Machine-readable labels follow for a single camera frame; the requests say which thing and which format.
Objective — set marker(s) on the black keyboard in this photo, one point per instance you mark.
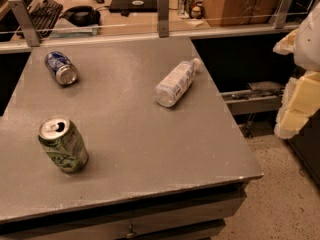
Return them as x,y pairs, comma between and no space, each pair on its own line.
45,15

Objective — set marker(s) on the small round jar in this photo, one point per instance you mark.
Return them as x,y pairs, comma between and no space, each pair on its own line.
196,12

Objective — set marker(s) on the metal bracket middle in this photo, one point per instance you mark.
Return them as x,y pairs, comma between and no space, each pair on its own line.
163,18

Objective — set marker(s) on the clear plastic water bottle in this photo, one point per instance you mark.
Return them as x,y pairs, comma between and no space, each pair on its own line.
176,83

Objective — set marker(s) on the blue soda can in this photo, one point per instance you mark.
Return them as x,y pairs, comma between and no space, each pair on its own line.
62,69

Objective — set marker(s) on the green soda can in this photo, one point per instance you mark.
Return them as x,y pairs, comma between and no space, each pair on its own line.
63,144

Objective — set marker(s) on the glass partition panel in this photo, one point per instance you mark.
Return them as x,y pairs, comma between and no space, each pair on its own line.
113,25

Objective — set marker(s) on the metal bracket right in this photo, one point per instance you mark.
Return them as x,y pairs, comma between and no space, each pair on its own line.
280,15

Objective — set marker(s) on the black laptop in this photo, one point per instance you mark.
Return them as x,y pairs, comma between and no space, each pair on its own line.
133,6

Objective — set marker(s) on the wooden box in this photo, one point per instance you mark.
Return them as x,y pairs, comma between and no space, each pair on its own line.
238,12

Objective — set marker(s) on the silver can on desk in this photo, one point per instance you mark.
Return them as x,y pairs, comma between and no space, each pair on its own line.
184,8

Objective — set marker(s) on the metal bracket left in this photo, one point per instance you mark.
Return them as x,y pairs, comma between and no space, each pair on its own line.
24,19

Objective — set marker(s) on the grey drawer cabinet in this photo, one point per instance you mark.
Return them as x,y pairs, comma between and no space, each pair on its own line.
192,215

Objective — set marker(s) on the metal bracket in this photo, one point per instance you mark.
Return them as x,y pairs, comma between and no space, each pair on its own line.
163,18
24,19
280,15

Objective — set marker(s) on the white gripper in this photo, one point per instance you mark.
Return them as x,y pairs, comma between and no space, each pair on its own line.
309,43

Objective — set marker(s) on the black headphones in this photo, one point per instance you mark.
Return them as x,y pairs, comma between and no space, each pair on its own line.
82,16

